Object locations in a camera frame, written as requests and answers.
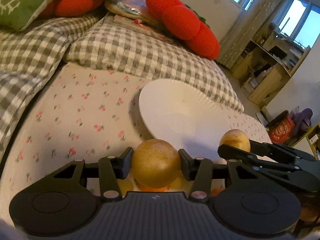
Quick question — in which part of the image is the large yellow passion fruit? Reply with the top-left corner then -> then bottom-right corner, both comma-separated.
131,139 -> 181,189

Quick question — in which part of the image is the orange printed bag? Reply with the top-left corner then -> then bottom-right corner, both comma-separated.
265,110 -> 295,144

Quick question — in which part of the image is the purple plush toy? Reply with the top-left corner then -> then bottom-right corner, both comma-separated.
290,106 -> 313,137

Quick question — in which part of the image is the cherry print bedsheet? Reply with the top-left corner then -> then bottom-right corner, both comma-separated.
1,63 -> 270,223

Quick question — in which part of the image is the white fluted plate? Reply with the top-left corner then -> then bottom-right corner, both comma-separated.
138,79 -> 230,159

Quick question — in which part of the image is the grey gingham pillow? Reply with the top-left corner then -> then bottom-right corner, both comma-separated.
64,19 -> 244,112

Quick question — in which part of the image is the beige curtain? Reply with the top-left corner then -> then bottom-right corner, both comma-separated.
216,0 -> 284,69

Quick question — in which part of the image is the window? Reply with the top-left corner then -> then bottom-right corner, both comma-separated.
208,0 -> 320,49

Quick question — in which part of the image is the grey gingham blanket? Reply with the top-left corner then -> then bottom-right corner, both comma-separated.
1,10 -> 102,154

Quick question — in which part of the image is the red tomato plush cushion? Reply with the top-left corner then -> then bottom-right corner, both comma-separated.
146,0 -> 220,60

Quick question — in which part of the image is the stack of books and papers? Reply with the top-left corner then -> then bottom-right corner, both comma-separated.
104,0 -> 174,44

